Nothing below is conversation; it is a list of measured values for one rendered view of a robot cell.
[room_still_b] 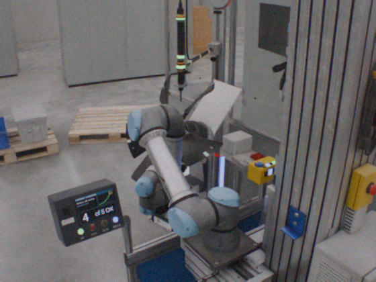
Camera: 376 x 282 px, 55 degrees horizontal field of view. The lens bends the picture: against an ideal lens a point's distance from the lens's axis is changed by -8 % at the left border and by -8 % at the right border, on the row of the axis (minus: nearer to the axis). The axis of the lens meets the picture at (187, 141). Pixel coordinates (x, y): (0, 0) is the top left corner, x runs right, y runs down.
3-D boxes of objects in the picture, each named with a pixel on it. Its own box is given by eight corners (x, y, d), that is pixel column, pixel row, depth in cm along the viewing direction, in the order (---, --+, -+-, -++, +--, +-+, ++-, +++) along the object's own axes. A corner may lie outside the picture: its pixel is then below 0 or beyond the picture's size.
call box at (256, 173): (267, 172, 216) (268, 154, 212) (280, 178, 209) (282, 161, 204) (246, 180, 208) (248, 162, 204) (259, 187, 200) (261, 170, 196)
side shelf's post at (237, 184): (231, 249, 299) (239, 156, 265) (235, 252, 296) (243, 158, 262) (228, 251, 297) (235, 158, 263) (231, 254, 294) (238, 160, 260)
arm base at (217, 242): (248, 244, 148) (250, 223, 144) (217, 258, 140) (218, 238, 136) (224, 225, 159) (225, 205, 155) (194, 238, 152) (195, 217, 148)
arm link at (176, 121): (179, 96, 163) (175, 191, 187) (156, 100, 158) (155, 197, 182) (194, 106, 155) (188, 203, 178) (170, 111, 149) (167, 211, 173)
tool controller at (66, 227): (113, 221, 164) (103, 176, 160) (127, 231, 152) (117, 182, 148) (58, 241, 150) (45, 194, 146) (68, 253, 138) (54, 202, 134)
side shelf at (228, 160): (235, 144, 283) (235, 141, 281) (270, 163, 256) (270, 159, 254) (209, 153, 270) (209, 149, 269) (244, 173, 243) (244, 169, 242)
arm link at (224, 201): (244, 223, 144) (247, 193, 138) (215, 235, 137) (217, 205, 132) (225, 209, 153) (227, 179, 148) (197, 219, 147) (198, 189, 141)
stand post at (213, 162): (207, 256, 292) (212, 116, 244) (214, 263, 285) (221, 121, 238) (203, 259, 289) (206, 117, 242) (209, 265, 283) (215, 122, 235)
